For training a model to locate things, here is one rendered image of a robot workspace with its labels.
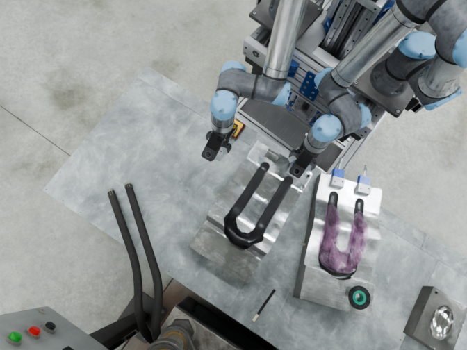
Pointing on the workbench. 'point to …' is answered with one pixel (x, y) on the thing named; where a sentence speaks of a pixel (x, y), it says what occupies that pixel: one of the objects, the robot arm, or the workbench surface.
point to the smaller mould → (436, 319)
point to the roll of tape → (359, 296)
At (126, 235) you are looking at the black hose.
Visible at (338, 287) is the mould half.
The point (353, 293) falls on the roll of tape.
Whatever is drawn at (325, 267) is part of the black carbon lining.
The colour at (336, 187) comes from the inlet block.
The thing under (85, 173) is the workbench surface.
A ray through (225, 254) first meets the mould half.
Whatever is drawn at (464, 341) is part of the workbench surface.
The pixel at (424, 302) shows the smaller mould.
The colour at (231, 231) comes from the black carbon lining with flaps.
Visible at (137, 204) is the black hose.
